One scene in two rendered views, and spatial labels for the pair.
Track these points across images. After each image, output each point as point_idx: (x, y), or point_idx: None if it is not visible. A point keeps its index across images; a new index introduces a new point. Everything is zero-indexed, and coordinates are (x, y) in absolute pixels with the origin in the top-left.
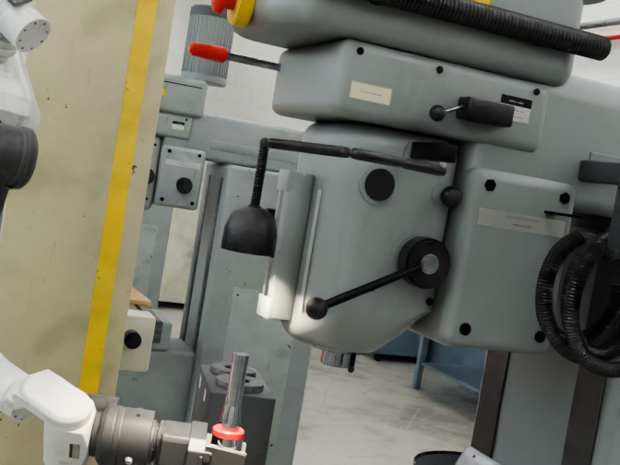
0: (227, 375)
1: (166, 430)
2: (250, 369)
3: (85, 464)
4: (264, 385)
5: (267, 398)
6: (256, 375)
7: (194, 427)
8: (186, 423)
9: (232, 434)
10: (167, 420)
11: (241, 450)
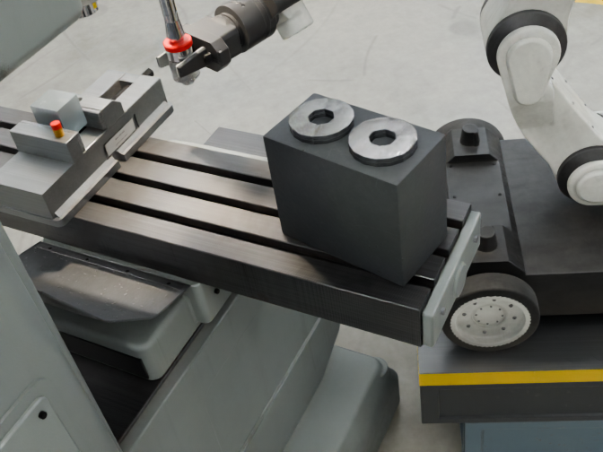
0: (347, 114)
1: (211, 18)
2: (370, 152)
3: (282, 38)
4: (321, 153)
5: (270, 130)
6: (369, 169)
7: (204, 31)
8: (221, 34)
9: (166, 38)
10: (233, 26)
11: (169, 61)
